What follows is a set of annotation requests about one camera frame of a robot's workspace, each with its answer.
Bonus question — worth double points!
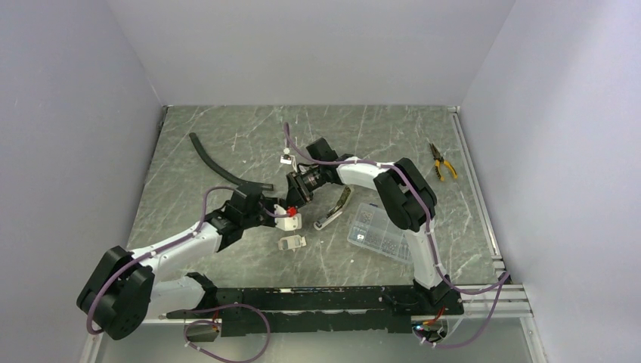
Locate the white staple box tray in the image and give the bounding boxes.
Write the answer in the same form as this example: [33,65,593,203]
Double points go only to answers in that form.
[277,234,307,251]

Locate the pale green white stapler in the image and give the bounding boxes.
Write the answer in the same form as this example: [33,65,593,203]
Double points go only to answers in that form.
[313,185,353,231]

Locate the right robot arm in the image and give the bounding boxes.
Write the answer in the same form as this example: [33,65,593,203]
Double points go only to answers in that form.
[286,138,445,314]

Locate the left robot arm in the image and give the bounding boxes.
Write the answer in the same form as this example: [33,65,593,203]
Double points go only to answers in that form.
[76,185,302,340]

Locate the clear plastic screw organizer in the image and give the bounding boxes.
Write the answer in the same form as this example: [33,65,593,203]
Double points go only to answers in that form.
[347,203,412,265]

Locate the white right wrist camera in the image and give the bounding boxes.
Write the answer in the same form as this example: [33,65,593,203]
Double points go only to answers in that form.
[280,147,296,166]

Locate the black rubber hose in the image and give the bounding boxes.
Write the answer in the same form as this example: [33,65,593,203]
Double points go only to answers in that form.
[188,132,275,194]

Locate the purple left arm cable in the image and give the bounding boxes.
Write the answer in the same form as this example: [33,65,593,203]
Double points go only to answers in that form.
[85,186,292,363]

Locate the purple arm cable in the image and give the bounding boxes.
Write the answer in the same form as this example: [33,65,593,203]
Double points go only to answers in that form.
[85,186,292,363]
[283,121,511,350]

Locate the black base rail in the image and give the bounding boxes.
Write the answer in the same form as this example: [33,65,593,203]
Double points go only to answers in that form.
[166,284,464,337]

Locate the orange handled pliers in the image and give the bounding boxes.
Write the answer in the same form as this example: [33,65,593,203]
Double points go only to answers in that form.
[429,143,458,182]

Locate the aluminium frame rail right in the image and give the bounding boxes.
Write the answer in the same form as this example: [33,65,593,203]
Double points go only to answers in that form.
[447,106,506,279]

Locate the aluminium frame rail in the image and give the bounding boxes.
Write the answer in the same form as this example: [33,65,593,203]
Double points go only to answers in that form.
[447,106,506,279]
[92,285,533,326]

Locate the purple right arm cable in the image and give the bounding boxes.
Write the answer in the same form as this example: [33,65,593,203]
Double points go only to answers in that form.
[283,121,511,350]

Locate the aluminium frame rail front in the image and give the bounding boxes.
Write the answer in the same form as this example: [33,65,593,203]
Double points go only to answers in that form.
[92,285,533,326]

